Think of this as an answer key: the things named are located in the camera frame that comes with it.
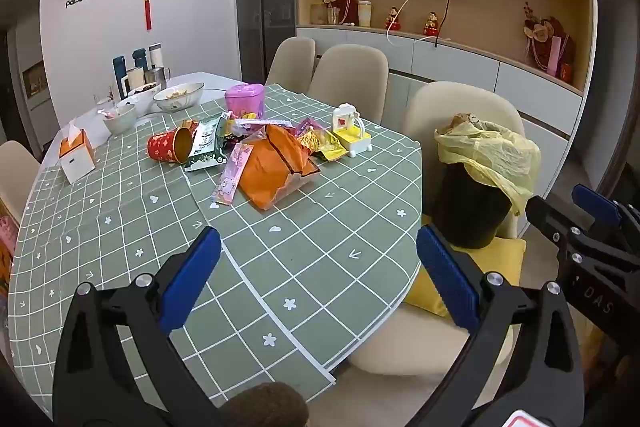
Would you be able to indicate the yellow wafer packet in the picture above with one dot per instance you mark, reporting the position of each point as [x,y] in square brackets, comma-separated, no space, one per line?
[331,151]

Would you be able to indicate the red paper cup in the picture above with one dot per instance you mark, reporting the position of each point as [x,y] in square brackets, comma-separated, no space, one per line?
[165,146]

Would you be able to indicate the person's left forearm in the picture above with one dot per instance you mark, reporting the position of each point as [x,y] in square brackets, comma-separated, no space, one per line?
[267,404]

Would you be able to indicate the pink long wrapper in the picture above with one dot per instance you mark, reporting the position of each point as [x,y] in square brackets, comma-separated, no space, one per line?
[232,174]

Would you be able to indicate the white pink thin wrapper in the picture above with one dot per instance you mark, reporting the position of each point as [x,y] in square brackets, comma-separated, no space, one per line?
[262,123]

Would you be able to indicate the yellow white toy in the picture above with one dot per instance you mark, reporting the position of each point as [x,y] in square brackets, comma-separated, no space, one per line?
[350,132]

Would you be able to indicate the white thermos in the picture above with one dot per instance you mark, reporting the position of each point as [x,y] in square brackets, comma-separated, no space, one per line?
[155,55]

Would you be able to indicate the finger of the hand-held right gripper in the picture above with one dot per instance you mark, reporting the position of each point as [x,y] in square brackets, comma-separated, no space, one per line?
[595,203]
[552,222]

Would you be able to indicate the red seated figurine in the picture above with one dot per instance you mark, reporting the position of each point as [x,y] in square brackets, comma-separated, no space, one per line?
[431,25]
[393,21]

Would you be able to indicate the steel cup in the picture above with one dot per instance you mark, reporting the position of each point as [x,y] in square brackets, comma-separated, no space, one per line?
[159,78]

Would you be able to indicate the white sideboard cabinet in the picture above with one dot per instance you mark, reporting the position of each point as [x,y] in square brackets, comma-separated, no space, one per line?
[460,62]

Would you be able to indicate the beige dining chair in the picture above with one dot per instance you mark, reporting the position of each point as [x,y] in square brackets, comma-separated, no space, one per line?
[350,79]
[292,62]
[15,177]
[465,99]

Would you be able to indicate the black bin with yellow bag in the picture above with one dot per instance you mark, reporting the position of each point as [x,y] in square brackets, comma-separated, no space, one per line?
[492,152]

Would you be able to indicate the large white bowl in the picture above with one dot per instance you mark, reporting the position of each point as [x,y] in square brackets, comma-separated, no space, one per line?
[177,98]

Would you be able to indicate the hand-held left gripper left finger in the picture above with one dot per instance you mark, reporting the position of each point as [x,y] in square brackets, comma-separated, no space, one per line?
[192,277]

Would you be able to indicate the dark teal thermos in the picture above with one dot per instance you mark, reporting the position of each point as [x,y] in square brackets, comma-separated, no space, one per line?
[139,59]
[119,74]

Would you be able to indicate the pink plastic box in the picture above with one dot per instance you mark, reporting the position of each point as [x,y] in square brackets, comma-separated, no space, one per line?
[244,102]

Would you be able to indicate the cream tumbler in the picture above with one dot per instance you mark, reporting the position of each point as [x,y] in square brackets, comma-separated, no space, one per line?
[365,13]

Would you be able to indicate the gold foil snack packet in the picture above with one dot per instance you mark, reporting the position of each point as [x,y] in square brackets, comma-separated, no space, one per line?
[312,142]

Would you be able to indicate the medium white bowl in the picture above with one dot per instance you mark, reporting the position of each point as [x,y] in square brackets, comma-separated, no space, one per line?
[142,103]

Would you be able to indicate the black trash bin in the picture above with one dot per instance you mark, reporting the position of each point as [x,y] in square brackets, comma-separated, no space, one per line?
[470,202]

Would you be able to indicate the low glass jar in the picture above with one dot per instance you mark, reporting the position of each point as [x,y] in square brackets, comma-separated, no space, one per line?
[318,14]

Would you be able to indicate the bowl with dark food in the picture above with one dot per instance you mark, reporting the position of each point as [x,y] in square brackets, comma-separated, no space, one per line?
[147,86]

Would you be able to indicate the wooden wall shelf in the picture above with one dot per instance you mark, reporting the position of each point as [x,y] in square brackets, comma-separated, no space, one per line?
[490,17]

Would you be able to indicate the small red box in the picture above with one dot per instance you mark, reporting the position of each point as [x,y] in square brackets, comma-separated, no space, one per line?
[566,73]

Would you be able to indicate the clear drinking glass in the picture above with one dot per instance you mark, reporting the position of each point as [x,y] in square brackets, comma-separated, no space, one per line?
[103,99]

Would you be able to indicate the pink item on chair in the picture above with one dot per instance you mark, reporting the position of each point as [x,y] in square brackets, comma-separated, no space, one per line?
[7,234]

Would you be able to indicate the yellow cushion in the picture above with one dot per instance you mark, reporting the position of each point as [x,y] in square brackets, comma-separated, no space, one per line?
[500,259]

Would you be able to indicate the small glass cup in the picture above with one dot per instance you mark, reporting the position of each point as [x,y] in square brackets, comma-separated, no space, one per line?
[333,16]

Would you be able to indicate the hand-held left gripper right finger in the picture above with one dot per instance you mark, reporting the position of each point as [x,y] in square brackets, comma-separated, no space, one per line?
[445,277]

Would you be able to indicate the orange white tissue box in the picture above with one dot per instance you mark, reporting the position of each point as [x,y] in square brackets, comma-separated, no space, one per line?
[75,157]

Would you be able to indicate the orange snack bag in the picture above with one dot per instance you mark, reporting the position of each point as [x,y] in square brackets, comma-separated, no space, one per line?
[270,172]

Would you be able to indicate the green white snack packet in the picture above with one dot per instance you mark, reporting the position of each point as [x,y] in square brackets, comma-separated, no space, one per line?
[205,144]

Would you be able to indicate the small white bowl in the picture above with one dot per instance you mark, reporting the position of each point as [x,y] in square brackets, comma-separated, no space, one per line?
[120,121]

